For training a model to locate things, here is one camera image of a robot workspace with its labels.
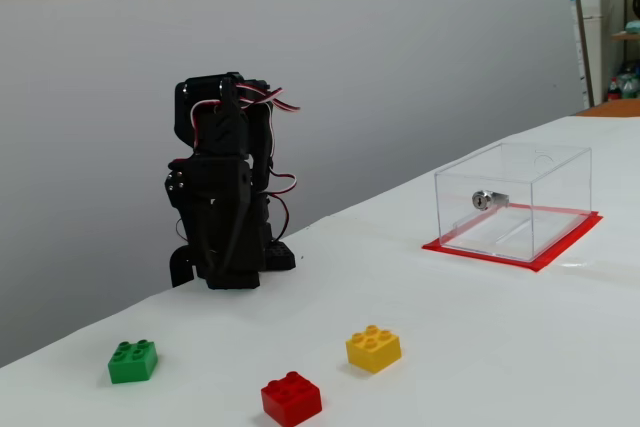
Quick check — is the orange table surface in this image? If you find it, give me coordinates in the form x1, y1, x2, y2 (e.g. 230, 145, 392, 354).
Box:
573, 98, 640, 119

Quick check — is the red lego brick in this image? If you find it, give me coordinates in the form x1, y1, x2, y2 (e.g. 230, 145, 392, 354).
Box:
260, 370, 323, 427

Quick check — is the green lego brick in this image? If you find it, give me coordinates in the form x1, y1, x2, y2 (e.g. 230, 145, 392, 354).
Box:
107, 339, 159, 385

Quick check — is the red white wrist servo cable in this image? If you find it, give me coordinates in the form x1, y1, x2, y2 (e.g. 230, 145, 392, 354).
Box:
189, 83, 302, 149

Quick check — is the silver cylinder lock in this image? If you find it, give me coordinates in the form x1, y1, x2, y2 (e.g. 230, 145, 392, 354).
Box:
471, 189, 511, 211

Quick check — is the white cabinet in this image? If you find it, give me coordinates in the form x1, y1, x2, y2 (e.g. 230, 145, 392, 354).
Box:
578, 0, 617, 104

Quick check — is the yellow lego brick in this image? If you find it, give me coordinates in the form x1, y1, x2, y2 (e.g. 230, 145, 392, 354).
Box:
345, 324, 403, 375

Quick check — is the metal storage shelf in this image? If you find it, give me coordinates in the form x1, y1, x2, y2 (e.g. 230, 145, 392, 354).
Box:
568, 0, 640, 109

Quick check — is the transparent plastic box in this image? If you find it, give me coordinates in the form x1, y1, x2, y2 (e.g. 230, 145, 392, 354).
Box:
433, 141, 594, 263

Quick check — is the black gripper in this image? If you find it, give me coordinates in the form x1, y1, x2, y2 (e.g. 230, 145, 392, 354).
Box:
163, 155, 252, 279

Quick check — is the red white shoulder servo cable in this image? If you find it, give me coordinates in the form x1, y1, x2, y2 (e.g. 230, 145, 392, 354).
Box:
266, 173, 299, 244

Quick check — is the red tape frame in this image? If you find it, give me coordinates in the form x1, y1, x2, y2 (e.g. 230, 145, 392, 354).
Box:
421, 202, 604, 275

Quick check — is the green plastic bottle pack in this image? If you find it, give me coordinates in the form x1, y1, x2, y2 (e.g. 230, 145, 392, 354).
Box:
618, 61, 640, 100

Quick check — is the black robot base with clamp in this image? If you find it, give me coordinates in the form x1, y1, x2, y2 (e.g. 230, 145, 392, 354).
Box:
169, 240, 297, 291

